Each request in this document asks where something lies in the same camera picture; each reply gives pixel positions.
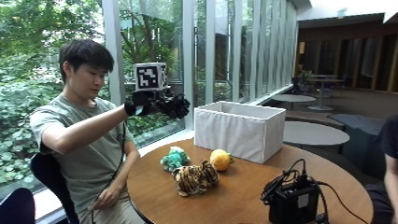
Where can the white marker cube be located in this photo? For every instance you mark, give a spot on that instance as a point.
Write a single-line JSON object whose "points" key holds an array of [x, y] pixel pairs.
{"points": [[148, 76]]}

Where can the green plush toy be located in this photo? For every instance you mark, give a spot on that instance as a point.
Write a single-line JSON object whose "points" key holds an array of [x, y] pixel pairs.
{"points": [[174, 158]]}

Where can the white fabric storage box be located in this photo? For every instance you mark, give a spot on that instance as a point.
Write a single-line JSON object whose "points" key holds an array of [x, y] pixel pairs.
{"points": [[238, 132]]}

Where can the yellow plush toy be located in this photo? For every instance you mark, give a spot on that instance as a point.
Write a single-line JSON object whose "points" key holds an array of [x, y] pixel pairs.
{"points": [[220, 160]]}

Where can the striped tiger plush toy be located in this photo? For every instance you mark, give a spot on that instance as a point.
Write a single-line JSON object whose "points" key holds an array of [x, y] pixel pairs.
{"points": [[194, 179]]}

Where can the the person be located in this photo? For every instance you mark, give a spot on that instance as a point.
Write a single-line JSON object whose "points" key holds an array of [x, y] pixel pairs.
{"points": [[85, 137]]}

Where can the round white table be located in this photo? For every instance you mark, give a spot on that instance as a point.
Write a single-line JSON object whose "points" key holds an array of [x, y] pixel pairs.
{"points": [[293, 98], [314, 133]]}

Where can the round wooden table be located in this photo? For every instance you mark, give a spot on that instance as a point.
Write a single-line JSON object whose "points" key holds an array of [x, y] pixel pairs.
{"points": [[244, 186]]}

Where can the tall bar table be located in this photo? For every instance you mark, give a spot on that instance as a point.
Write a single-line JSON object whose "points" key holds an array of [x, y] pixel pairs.
{"points": [[323, 90]]}

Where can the black chair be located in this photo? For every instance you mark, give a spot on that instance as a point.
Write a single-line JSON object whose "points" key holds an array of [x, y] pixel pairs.
{"points": [[52, 177]]}

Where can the black electronics box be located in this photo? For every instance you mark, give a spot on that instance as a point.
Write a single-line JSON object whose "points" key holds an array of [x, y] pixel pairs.
{"points": [[293, 203]]}

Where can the grey sofa seat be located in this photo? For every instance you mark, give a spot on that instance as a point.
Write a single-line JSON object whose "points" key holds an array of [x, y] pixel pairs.
{"points": [[361, 137]]}

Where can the dark blue chair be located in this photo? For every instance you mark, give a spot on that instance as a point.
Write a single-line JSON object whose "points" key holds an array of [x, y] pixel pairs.
{"points": [[16, 207]]}

